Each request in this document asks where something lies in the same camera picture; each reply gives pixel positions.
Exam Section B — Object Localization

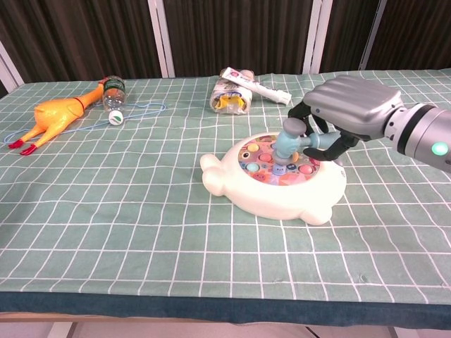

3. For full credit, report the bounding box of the white toothpaste tube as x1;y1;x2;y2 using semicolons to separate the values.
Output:
225;66;292;106

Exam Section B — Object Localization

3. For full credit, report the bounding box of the green checked tablecloth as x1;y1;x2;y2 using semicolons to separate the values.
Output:
0;68;451;323

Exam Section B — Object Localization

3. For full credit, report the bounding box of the white whack-a-mole toy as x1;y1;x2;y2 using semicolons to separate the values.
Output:
199;132;348;227

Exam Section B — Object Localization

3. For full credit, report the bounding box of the small teal toy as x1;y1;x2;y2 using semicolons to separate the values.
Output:
273;118;341;166

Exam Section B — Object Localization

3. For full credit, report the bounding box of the blue wire clothes hanger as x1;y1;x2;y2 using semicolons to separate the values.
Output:
2;101;167;146

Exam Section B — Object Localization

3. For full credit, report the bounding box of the clear plastic water bottle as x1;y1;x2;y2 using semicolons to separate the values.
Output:
102;75;127;126

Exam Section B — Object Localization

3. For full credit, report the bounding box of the yellow rubber chicken toy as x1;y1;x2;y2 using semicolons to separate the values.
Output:
8;79;107;156

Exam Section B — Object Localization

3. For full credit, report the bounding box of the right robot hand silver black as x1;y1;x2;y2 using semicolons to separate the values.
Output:
287;75;406;163

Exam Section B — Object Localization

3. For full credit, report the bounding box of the dark slatted divider panel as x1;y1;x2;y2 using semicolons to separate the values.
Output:
366;0;451;70
319;0;385;74
163;0;315;77
0;0;161;84

